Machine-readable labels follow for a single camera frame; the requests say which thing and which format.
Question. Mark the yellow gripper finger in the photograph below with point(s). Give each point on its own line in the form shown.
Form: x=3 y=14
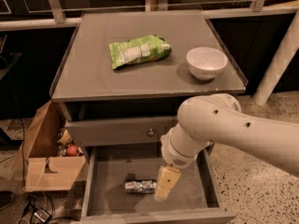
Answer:
x=168 y=177

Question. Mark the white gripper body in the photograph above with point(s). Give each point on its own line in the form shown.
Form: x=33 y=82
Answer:
x=173 y=155

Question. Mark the silver redbull can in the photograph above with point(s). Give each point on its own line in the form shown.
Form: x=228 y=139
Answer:
x=140 y=186

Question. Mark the red apple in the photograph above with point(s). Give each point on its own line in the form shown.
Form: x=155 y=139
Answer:
x=72 y=151

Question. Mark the brown cardboard box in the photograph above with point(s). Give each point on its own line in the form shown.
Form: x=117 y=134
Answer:
x=46 y=171

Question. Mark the metal railing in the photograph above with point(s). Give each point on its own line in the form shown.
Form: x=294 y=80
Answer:
x=41 y=14

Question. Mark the grey open middle drawer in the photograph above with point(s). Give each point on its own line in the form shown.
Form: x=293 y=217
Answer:
x=194 y=200

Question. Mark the round metal drawer knob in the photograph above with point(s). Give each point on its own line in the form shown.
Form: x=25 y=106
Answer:
x=151 y=133

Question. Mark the white ceramic bowl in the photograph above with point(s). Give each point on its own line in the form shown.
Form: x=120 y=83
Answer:
x=206 y=63

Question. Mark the grey top drawer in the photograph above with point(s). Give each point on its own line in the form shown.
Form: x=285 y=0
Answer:
x=106 y=132

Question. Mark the green snack bag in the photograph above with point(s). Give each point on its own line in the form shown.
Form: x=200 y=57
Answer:
x=145 y=49

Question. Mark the grey drawer cabinet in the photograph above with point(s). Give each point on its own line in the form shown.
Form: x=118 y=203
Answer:
x=87 y=88

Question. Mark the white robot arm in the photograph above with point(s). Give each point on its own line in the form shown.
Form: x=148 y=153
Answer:
x=217 y=118

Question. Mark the yellowish packet in box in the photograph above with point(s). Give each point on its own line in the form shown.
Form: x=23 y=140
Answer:
x=64 y=137

